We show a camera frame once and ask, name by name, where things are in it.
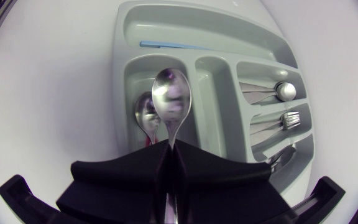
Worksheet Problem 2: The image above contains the steel fork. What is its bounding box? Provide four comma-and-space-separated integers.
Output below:
249, 126, 285, 147
249, 111, 301, 131

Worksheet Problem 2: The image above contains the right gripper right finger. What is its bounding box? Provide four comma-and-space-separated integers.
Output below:
173, 139, 295, 224

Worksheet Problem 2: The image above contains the steel spoon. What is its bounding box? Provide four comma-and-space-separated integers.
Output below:
242, 92, 278, 105
151, 67, 193, 224
134, 91, 162, 146
239, 81, 297, 103

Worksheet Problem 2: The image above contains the grey cutlery tray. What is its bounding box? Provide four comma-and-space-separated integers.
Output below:
111, 0, 316, 200

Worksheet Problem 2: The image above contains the blue plastic utensil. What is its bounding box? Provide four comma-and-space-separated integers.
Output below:
139, 40, 214, 52

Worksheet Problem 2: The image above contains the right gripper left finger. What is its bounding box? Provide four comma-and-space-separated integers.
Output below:
55, 139, 171, 224

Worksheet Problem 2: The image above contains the steel knife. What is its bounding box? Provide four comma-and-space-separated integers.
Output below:
266, 145, 297, 172

